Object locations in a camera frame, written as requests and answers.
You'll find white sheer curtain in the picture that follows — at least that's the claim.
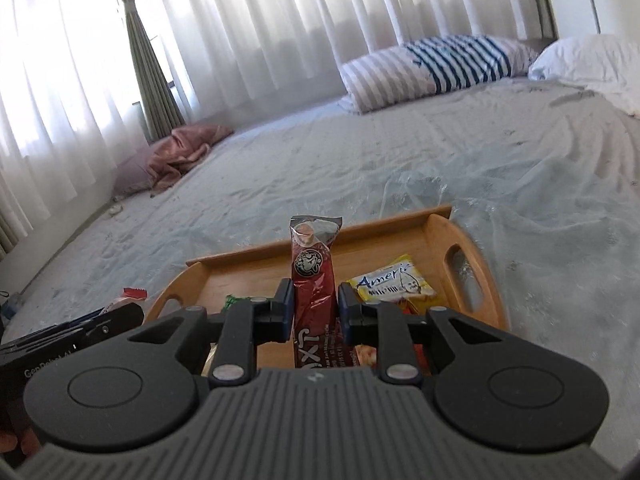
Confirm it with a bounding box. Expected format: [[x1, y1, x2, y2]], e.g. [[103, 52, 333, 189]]
[[1, 0, 554, 252]]

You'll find green drape curtain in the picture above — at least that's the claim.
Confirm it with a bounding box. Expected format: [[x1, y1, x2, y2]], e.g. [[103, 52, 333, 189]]
[[120, 0, 184, 143]]

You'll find pink crumpled cloth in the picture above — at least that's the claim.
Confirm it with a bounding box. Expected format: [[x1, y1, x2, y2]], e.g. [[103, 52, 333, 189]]
[[145, 125, 234, 195]]

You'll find wooden serving tray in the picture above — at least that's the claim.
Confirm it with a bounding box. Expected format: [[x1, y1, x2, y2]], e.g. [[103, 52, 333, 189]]
[[144, 205, 508, 330]]

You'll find purple pillow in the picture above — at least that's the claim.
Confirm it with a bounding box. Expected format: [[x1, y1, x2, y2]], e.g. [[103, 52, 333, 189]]
[[112, 146, 153, 200]]

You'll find green snack packet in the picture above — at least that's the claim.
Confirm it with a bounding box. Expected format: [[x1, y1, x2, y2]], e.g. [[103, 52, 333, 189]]
[[221, 295, 244, 312]]

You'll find white pillow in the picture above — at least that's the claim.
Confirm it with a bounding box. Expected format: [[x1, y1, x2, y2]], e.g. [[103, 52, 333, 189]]
[[528, 34, 639, 118]]

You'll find long dark red snack bag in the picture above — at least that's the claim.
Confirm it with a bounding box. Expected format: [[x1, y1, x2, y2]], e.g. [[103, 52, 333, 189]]
[[290, 216, 343, 368]]

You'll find striped pillow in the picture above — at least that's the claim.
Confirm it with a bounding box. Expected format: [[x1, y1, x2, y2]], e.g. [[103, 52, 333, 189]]
[[341, 35, 538, 114]]

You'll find red white snack packet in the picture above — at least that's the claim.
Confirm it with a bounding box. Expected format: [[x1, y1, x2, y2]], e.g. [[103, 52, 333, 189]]
[[101, 287, 149, 314]]

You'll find yellow snack packet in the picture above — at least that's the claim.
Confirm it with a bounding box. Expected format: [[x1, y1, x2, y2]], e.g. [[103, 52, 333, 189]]
[[347, 254, 436, 302]]

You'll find red peanut snack bag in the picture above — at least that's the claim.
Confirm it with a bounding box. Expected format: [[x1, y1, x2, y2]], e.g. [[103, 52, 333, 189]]
[[342, 302, 422, 384]]

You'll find light blue bedspread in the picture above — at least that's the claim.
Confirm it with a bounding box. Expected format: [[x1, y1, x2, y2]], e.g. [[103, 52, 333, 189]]
[[6, 79, 639, 465]]

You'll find gold foil snack packet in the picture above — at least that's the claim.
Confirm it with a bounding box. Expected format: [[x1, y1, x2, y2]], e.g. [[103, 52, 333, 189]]
[[201, 344, 218, 377]]

